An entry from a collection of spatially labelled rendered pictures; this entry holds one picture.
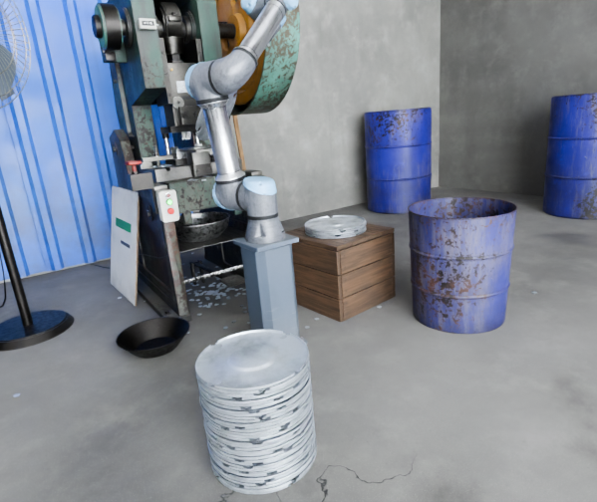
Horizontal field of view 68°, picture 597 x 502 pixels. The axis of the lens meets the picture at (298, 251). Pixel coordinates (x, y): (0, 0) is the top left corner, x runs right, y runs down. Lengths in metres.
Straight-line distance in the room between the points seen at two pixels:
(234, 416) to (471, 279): 1.08
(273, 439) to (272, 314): 0.66
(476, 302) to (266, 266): 0.83
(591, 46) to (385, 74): 1.69
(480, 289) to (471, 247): 0.18
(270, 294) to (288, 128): 2.52
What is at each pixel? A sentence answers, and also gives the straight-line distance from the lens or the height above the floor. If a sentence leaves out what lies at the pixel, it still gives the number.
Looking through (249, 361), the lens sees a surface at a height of 0.30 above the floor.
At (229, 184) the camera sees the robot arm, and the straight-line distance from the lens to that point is 1.68.
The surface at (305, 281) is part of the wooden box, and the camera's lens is 2.08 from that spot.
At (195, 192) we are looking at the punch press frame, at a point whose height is 0.58.
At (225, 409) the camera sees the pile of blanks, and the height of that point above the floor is 0.24.
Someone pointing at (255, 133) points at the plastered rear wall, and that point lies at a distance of 3.83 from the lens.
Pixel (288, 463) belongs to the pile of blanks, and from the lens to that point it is 1.20.
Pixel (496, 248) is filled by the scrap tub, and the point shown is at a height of 0.35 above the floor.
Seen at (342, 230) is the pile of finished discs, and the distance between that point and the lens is 2.00.
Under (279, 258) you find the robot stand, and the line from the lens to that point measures 1.64.
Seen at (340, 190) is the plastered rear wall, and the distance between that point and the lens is 4.36.
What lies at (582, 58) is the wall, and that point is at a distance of 4.54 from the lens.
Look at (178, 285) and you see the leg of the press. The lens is 2.13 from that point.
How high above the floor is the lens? 0.88
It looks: 17 degrees down
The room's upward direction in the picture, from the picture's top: 5 degrees counter-clockwise
